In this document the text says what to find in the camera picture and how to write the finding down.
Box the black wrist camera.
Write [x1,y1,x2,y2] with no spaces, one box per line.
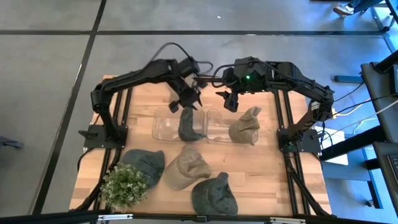
[233,57,261,73]
[177,57,201,78]

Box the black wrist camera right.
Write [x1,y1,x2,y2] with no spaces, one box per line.
[233,57,261,73]

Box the white sheet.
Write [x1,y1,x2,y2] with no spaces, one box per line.
[313,125,349,166]

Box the black frame crossbar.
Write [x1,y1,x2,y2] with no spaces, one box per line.
[0,210,398,224]

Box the black left camera cable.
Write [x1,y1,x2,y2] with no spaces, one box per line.
[150,42,215,76]

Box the dark grey desk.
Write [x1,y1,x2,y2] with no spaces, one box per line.
[359,49,398,144]

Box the dark green baseball cap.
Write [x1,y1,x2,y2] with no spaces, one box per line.
[119,148,166,189]
[190,171,239,217]
[177,106,206,143]

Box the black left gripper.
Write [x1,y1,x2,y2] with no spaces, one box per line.
[169,76,203,114]

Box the black right camera cable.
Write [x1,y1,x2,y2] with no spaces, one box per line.
[212,63,236,89]

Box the tan baseball cap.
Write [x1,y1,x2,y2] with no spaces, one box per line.
[162,144,213,192]
[228,105,263,147]

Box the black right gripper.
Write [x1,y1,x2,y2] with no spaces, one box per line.
[215,66,249,113]

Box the black camera cable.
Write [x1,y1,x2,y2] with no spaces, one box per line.
[212,63,236,89]
[150,42,215,76]

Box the white cable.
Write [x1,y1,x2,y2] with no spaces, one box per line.
[328,98,398,133]

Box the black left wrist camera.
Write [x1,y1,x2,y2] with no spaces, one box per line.
[177,57,201,78]

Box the black desk leg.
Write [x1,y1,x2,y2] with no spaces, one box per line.
[319,125,387,162]

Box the silver bracket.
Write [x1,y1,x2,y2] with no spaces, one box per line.
[97,213,134,222]
[269,217,307,224]

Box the person's leg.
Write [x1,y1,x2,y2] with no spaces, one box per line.
[347,0,379,14]

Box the black frame rail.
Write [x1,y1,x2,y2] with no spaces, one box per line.
[280,90,332,217]
[92,86,134,212]
[73,88,123,212]
[272,90,312,217]

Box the clear plastic bin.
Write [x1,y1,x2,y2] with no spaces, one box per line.
[151,106,207,142]
[205,108,261,146]

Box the person's foot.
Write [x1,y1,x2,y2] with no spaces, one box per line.
[332,2,356,19]

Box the small green potted plant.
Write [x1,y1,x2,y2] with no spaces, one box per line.
[99,162,150,214]

